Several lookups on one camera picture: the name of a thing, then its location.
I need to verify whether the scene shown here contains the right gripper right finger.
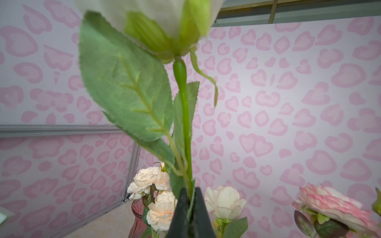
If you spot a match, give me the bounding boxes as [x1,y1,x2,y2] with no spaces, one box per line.
[191,187,216,238]

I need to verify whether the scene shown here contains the red glass vase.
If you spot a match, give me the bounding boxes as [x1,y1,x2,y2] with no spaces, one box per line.
[128,199,147,238]

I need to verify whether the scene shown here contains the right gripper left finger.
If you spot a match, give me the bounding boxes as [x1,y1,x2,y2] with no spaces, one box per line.
[166,188,189,238]

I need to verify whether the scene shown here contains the peach carnation flower stem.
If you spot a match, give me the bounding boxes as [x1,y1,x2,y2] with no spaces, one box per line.
[127,162,177,238]

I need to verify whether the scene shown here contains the cream rose flower stem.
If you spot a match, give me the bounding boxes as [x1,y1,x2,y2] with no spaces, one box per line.
[204,186,248,238]

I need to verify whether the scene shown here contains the left aluminium frame profile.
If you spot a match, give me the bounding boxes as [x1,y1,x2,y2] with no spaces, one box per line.
[1,133,134,238]

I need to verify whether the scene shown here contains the white blue rose stem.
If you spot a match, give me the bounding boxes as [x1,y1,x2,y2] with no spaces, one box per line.
[76,1,223,195]

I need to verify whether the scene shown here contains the pink carnation flower stem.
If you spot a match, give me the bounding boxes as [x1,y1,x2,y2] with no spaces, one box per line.
[292,183,381,238]

